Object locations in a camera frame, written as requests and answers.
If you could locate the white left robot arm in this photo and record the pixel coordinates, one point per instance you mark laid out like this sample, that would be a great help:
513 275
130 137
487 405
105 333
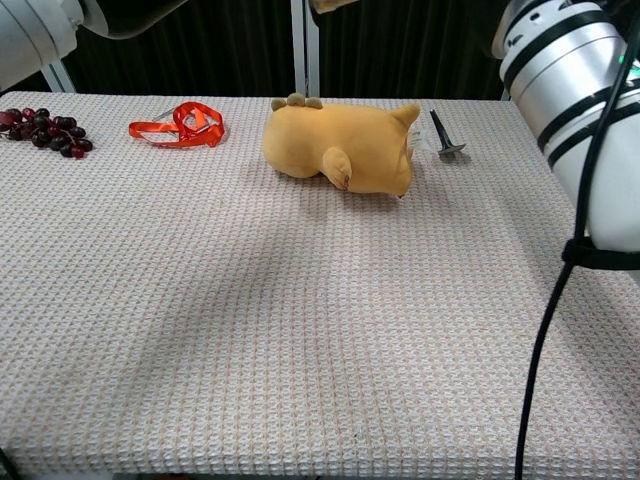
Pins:
30 30

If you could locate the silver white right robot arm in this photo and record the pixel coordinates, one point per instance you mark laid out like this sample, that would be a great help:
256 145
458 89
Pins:
560 75

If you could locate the beige waffle-weave tablecloth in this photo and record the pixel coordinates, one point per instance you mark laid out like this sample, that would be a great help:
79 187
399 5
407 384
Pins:
300 325

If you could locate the yellow plush animal toy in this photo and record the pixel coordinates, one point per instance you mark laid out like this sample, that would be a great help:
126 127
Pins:
350 135

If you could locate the small dark metal tool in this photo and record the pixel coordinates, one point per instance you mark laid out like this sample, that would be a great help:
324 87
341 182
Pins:
440 131

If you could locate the black pleated curtain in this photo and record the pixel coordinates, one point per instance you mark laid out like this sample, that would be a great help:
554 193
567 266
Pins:
210 55

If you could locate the dark red grape bunch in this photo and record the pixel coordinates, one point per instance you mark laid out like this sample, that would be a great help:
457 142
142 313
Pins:
42 131

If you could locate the white frame post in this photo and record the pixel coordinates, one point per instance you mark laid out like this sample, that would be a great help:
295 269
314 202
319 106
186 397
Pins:
305 50
59 77

